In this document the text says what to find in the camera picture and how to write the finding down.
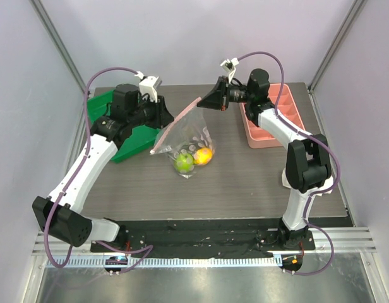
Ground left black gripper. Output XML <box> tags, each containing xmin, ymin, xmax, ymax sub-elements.
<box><xmin>128</xmin><ymin>93</ymin><xmax>174</xmax><ymax>129</ymax></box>

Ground clear zip top bag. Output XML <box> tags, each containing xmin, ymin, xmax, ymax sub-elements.
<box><xmin>150</xmin><ymin>97</ymin><xmax>216</xmax><ymax>179</ymax></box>

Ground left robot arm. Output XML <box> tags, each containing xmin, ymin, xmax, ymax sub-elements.
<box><xmin>32</xmin><ymin>80</ymin><xmax>174</xmax><ymax>252</ymax></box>

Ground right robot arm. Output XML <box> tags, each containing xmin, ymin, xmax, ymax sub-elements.
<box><xmin>196</xmin><ymin>68</ymin><xmax>332</xmax><ymax>249</ymax></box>

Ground green fake fruit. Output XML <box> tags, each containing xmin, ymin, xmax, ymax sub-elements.
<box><xmin>174</xmin><ymin>153</ymin><xmax>195</xmax><ymax>174</ymax></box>

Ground yellow fake fruit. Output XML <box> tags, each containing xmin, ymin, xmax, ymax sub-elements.
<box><xmin>193</xmin><ymin>147</ymin><xmax>213</xmax><ymax>166</ymax></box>

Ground green plastic tray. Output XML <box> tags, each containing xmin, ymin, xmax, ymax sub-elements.
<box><xmin>87</xmin><ymin>85</ymin><xmax>161</xmax><ymax>163</ymax></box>

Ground pink compartment tray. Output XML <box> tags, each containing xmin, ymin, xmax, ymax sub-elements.
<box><xmin>239</xmin><ymin>83</ymin><xmax>307</xmax><ymax>148</ymax></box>

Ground white cloth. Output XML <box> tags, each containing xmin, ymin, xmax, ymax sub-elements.
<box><xmin>280</xmin><ymin>170</ymin><xmax>335</xmax><ymax>196</ymax></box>

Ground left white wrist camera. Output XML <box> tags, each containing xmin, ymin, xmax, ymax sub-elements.
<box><xmin>135</xmin><ymin>71</ymin><xmax>162</xmax><ymax>103</ymax></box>

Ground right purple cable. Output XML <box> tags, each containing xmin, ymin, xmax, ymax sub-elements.
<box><xmin>237</xmin><ymin>51</ymin><xmax>341</xmax><ymax>276</ymax></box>

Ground purple cable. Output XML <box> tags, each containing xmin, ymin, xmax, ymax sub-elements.
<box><xmin>42</xmin><ymin>66</ymin><xmax>155</xmax><ymax>274</ymax></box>
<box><xmin>237</xmin><ymin>51</ymin><xmax>341</xmax><ymax>276</ymax></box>

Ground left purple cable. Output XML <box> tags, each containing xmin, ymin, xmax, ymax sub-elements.
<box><xmin>42</xmin><ymin>66</ymin><xmax>155</xmax><ymax>274</ymax></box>

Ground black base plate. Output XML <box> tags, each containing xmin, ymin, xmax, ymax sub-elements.
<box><xmin>90</xmin><ymin>219</ymin><xmax>316</xmax><ymax>258</ymax></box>

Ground aluminium front rail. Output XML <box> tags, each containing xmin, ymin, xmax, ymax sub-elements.
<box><xmin>49</xmin><ymin>227</ymin><xmax>377</xmax><ymax>268</ymax></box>

